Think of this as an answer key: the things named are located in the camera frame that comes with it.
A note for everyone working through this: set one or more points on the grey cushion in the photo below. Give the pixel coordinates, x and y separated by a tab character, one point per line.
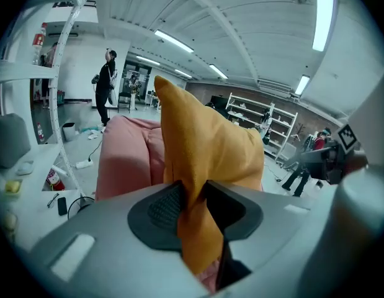
8	140

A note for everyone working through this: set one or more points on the black chair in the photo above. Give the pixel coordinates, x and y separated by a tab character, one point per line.
124	99

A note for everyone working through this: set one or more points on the white metal shelf rack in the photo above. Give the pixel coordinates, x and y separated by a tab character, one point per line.
59	104

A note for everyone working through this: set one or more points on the white open shelving unit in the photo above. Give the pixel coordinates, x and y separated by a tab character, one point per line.
281	116

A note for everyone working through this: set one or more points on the black smartphone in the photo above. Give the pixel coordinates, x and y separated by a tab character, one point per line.
62	206

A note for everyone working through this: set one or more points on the red label water bottle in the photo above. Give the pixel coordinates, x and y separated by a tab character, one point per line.
39	40

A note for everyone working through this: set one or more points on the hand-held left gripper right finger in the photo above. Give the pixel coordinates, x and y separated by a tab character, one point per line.
272	228

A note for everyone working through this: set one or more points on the black piano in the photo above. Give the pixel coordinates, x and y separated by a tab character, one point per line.
219	102

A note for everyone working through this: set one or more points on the white power strip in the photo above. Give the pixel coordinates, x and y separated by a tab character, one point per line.
84	164

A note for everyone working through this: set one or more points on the flower bouquet in vase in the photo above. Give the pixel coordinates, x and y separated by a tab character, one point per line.
134	87

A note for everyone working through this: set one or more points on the white waste bin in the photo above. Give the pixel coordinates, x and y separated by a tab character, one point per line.
69	132

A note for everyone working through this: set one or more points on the black eyeglasses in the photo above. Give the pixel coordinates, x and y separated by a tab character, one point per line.
52	201

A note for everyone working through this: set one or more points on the white computer mouse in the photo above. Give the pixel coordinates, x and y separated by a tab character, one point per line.
25	168

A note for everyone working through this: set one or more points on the long ceiling light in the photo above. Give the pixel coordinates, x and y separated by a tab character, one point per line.
323	17
147	60
302	85
183	73
218	71
174	41

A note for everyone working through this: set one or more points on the pink sofa seat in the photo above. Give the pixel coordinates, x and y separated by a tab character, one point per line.
126	160

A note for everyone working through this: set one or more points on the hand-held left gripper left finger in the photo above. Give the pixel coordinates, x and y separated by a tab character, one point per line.
111	259

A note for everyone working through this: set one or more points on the orange cushion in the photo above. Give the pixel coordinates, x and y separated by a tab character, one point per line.
204	141

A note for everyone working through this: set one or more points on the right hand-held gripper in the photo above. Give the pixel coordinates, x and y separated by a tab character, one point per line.
328	163

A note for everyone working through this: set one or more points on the ceiling air conditioner unit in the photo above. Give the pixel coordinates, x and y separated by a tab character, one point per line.
274	86

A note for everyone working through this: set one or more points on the yellow item in tray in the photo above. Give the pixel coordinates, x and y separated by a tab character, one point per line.
12	186

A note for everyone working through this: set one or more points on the wooden coat rack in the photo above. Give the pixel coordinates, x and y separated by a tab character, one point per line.
299	130

